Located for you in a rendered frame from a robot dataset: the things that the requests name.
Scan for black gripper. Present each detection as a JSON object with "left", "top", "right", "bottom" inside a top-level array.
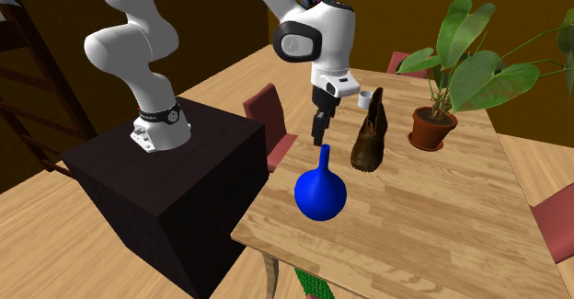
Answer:
[{"left": 311, "top": 85, "right": 342, "bottom": 147}]

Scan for brown leather boot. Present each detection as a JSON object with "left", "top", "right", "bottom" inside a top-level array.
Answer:
[{"left": 350, "top": 86, "right": 389, "bottom": 174}]

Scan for red chair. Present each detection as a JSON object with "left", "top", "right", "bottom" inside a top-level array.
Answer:
[
  {"left": 242, "top": 82, "right": 300, "bottom": 174},
  {"left": 386, "top": 51, "right": 432, "bottom": 80},
  {"left": 530, "top": 182, "right": 574, "bottom": 266}
]

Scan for blue round vase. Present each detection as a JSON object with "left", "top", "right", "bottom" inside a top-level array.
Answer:
[{"left": 293, "top": 144, "right": 349, "bottom": 223}]

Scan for light wooden table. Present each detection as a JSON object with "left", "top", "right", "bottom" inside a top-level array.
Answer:
[{"left": 230, "top": 66, "right": 573, "bottom": 299}]

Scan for green plant in brown pot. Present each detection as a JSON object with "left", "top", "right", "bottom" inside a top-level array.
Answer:
[{"left": 396, "top": 0, "right": 574, "bottom": 153}]

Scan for green studded object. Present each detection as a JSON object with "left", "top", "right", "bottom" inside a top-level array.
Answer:
[{"left": 293, "top": 267, "right": 336, "bottom": 299}]

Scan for dark robot stand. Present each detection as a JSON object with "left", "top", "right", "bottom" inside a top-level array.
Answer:
[{"left": 60, "top": 96, "right": 270, "bottom": 299}]

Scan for dark wooden ladder shelf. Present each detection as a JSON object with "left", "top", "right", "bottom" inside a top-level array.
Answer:
[{"left": 0, "top": 0, "right": 98, "bottom": 179}]

